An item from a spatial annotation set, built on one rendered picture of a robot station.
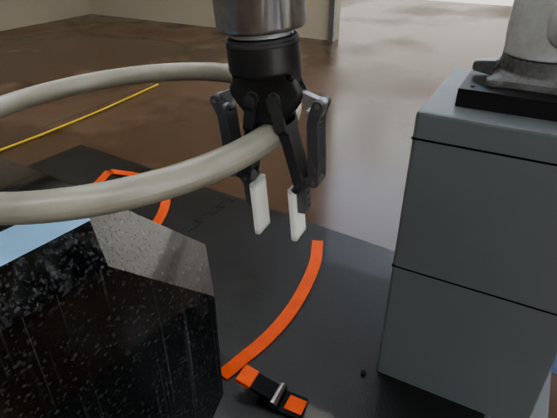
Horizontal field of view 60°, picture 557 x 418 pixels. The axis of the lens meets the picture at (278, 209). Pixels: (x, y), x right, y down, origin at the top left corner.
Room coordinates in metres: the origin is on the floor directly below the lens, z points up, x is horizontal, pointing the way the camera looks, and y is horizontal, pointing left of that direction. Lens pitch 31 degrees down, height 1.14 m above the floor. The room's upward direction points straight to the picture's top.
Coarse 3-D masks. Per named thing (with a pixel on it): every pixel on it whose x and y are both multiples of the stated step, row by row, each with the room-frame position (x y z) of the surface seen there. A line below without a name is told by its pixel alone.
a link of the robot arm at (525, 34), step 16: (528, 0) 1.00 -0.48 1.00; (544, 0) 0.97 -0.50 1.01; (512, 16) 1.03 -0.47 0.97; (528, 16) 0.99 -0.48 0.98; (544, 16) 0.97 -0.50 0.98; (512, 32) 1.02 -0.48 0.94; (528, 32) 0.98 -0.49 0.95; (544, 32) 0.96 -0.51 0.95; (512, 48) 1.01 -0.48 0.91; (528, 48) 0.98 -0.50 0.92; (544, 48) 0.96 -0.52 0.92
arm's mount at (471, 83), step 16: (464, 80) 1.03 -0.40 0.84; (480, 80) 1.03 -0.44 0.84; (464, 96) 0.97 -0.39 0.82; (480, 96) 0.96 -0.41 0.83; (496, 96) 0.94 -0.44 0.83; (512, 96) 0.93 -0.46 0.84; (528, 96) 0.92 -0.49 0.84; (544, 96) 0.92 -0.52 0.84; (496, 112) 0.94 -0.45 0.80; (512, 112) 0.92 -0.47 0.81; (528, 112) 0.91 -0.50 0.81; (544, 112) 0.90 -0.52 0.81
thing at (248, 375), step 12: (240, 372) 0.89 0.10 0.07; (252, 372) 0.90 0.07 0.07; (240, 384) 0.86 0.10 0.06; (252, 384) 0.86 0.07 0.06; (264, 384) 0.87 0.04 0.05; (276, 384) 0.87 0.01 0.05; (264, 396) 0.83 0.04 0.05; (276, 396) 0.83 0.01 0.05; (288, 396) 0.85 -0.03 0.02; (300, 396) 0.85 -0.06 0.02; (276, 408) 0.81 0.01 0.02; (288, 408) 0.81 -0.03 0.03; (300, 408) 0.81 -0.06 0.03
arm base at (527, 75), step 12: (480, 60) 1.08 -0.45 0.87; (492, 60) 1.06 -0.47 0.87; (504, 60) 1.03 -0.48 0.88; (516, 60) 0.99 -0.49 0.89; (492, 72) 1.06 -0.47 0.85; (504, 72) 1.01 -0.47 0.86; (516, 72) 0.98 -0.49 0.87; (528, 72) 0.97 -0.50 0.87; (540, 72) 0.96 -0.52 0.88; (552, 72) 0.95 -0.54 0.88; (492, 84) 0.98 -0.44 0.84; (504, 84) 0.98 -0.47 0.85; (516, 84) 0.97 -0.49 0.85; (528, 84) 0.96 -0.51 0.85; (540, 84) 0.95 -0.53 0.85; (552, 84) 0.94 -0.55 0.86
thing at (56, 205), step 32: (160, 64) 0.82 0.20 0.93; (192, 64) 0.81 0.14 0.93; (224, 64) 0.78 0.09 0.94; (0, 96) 0.70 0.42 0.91; (32, 96) 0.73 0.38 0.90; (64, 96) 0.77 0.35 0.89; (256, 128) 0.48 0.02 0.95; (192, 160) 0.41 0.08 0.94; (224, 160) 0.42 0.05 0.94; (256, 160) 0.45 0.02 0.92; (0, 192) 0.37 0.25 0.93; (32, 192) 0.36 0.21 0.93; (64, 192) 0.36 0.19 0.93; (96, 192) 0.36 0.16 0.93; (128, 192) 0.37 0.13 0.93; (160, 192) 0.38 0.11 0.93; (0, 224) 0.36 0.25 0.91
